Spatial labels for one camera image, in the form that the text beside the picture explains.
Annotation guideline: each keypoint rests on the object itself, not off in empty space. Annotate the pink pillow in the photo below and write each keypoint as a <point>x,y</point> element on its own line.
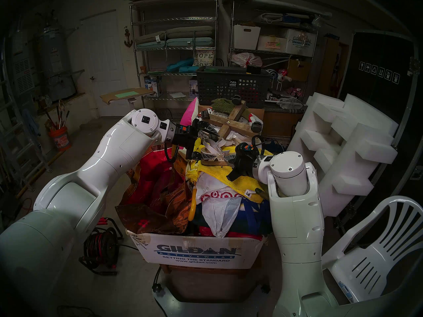
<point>190,115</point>

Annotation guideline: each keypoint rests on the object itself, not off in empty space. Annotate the grey clothes iron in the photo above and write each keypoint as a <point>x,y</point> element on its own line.
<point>289,103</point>

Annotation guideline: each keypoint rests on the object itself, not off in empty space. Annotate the HOPE sign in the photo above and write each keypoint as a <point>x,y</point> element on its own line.
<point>204,58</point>

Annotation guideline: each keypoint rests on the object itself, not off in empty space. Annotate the red fabric bag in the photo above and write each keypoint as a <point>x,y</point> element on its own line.
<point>231,234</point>

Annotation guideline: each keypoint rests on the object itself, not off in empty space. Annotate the turquoise pillow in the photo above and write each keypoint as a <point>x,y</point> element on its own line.
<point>180,65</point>

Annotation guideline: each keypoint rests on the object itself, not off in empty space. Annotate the black flight case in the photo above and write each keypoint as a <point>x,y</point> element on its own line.
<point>380,52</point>

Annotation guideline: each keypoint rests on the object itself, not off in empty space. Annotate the beige green garden glove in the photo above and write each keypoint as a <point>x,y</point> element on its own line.
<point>262,194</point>

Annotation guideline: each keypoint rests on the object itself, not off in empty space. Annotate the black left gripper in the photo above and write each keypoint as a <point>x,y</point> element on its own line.
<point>181,136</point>

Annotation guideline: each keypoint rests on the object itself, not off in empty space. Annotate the white storage bin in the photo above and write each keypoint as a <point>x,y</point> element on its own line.
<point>246,37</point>

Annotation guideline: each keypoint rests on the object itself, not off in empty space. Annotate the anchor wall decoration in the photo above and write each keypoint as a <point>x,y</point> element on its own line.
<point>128,37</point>

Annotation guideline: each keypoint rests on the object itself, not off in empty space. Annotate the yellow towel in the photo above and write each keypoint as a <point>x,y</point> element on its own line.
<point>224,176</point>

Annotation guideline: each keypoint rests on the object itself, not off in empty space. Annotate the white red plastic bag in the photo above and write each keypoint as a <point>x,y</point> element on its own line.
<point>218,217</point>

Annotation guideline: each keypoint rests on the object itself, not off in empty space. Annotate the orange bucket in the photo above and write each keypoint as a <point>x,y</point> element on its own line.
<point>59,139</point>

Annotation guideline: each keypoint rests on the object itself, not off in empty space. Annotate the wooden cross caster dolly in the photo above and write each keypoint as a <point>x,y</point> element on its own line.
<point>228,121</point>

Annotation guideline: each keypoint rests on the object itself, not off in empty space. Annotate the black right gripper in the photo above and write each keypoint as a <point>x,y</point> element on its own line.
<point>245,164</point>

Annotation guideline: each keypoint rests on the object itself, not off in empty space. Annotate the blue white product box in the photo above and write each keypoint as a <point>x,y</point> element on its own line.
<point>153,86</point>

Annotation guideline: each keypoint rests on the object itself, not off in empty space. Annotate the pink artificial flowers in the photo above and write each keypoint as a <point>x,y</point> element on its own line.
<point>295,92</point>

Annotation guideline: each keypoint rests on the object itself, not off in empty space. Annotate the brown wooden stand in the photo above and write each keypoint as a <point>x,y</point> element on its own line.
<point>211,271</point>

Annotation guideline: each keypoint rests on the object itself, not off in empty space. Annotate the brown wooden chest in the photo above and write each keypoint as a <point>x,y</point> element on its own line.
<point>281,123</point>

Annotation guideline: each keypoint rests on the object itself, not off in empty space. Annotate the white foam packing frame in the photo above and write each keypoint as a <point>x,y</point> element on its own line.
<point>343,121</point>

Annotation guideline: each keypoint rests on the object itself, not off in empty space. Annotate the blue patterned rug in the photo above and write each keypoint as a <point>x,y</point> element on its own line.
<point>276,147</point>

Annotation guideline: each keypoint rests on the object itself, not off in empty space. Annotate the aluminium ladder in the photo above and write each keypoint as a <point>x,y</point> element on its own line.
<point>19,148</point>

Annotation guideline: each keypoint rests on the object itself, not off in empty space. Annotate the pale teal seat cushion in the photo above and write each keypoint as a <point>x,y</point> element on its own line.
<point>188,42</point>

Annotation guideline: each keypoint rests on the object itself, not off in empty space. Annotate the white panel door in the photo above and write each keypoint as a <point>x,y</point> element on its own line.
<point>105,68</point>

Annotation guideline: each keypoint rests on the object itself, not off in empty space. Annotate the brown cardboard box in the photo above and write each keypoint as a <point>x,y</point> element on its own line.
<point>299,70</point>

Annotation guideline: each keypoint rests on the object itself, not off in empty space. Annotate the brown wooden cabinet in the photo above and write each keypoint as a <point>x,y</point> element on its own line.
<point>330,67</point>

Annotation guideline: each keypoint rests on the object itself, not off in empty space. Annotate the blue fabric bag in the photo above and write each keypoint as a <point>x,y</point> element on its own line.
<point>254,217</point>

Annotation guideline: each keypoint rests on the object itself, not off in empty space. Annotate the large Gildan cardboard box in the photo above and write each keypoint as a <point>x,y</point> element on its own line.
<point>198,252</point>

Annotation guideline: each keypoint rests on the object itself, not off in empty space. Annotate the grey water heater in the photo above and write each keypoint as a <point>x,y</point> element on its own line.
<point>56,62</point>

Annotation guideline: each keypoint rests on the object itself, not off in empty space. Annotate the olive seat cushion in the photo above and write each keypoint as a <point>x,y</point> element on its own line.
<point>188,31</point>

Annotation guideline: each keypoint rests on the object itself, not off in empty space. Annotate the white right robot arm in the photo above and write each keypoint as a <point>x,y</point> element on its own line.
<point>297,220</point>

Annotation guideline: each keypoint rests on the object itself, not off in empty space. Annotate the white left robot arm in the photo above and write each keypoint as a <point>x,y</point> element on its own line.
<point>99,161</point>

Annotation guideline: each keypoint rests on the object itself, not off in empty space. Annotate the black mesh basket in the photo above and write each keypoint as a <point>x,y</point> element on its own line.
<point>214,85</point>

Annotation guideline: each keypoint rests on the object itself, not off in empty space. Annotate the green knit glove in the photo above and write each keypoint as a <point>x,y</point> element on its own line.
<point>223,105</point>

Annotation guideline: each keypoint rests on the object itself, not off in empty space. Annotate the red orange tote bag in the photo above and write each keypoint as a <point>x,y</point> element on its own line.
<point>155,187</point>

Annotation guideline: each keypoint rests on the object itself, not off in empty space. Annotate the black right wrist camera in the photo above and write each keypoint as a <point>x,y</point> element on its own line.
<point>246,148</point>

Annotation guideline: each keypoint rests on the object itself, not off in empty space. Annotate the white plastic chair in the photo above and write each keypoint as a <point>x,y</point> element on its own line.
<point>366,270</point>

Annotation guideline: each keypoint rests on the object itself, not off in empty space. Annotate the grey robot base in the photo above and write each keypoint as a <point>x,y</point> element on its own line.
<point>211,308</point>

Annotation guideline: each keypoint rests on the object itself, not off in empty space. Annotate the white pink plastic bag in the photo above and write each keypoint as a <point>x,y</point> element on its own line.
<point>246,59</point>

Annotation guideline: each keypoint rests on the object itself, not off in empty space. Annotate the grey furnace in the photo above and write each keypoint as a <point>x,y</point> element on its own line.
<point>23,75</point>

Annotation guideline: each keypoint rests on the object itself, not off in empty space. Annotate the small Gildan cardboard box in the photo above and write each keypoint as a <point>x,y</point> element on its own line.
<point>300,42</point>

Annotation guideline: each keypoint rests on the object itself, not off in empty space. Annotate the white box orange label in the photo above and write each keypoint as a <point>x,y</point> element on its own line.
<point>271,44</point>

